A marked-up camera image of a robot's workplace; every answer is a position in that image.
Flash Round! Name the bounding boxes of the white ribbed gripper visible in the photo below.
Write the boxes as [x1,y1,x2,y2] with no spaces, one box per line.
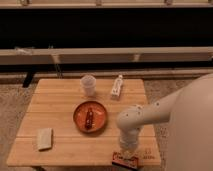
[119,130,139,158]

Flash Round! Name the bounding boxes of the black orange eraser box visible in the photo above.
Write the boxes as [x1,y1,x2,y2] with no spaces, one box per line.
[112,152,139,171]

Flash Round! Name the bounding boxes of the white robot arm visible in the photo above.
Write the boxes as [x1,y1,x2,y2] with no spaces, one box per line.
[116,73,213,171]

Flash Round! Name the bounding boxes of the orange round plate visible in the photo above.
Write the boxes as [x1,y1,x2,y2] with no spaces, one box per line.
[73,101,108,133]

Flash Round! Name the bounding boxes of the small brown bottle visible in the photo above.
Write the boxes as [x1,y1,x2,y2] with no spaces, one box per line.
[85,108,94,130]

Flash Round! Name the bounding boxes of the white plastic bottle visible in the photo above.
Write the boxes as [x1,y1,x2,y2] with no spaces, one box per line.
[110,75,123,99]

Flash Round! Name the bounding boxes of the translucent plastic cup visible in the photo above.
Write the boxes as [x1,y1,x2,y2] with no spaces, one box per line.
[80,75,96,97]

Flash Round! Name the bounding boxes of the long wooden bench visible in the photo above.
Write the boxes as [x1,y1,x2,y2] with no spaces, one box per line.
[0,46,213,65]

